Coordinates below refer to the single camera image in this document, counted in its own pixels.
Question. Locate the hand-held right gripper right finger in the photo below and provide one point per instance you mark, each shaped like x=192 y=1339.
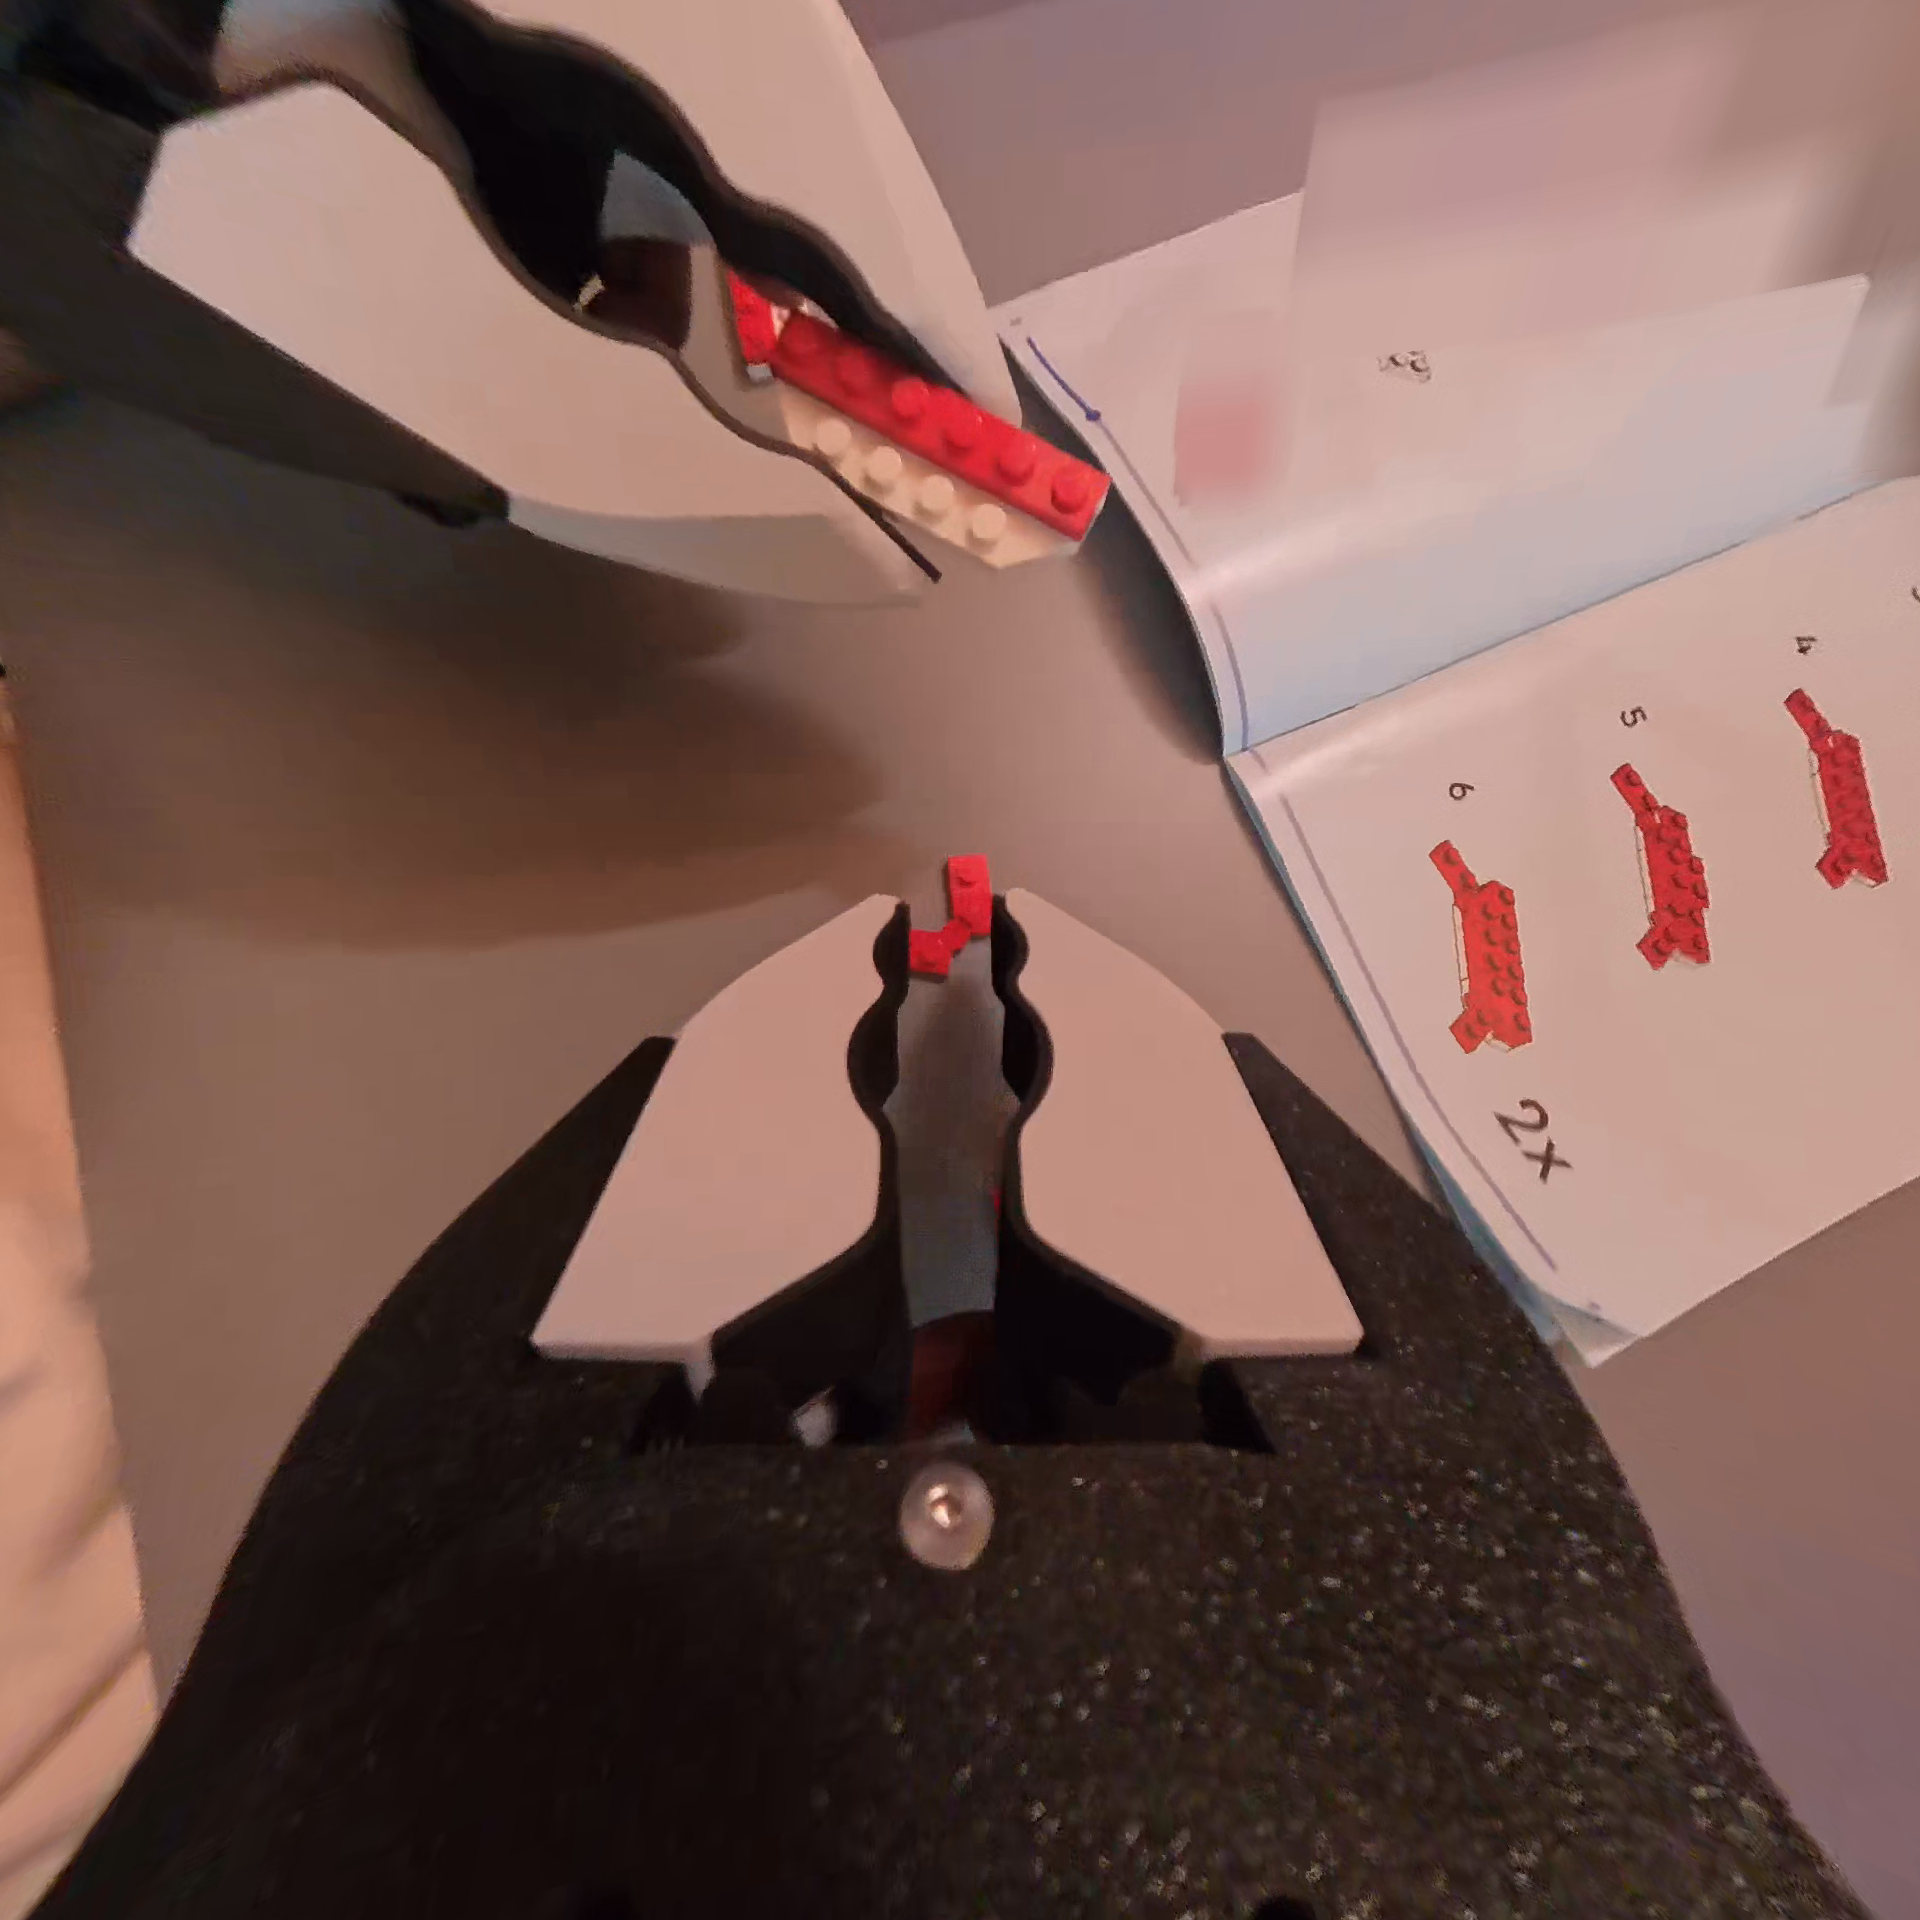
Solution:
x=1184 y=1155

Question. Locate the person's left forearm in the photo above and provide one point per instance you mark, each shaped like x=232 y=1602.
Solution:
x=61 y=1351

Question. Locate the grey desk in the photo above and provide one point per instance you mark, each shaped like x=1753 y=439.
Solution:
x=450 y=781

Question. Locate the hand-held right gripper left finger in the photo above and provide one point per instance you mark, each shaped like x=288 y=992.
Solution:
x=704 y=1155

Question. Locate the brick instruction booklet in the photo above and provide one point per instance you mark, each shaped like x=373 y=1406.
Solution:
x=1650 y=1050

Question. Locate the narrow red white brick assembly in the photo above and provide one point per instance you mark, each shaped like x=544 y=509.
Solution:
x=931 y=434

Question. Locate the red wedge brick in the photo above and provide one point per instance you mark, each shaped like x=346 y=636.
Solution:
x=944 y=945

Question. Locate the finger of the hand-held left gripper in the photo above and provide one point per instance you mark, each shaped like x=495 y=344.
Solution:
x=374 y=301
x=840 y=135

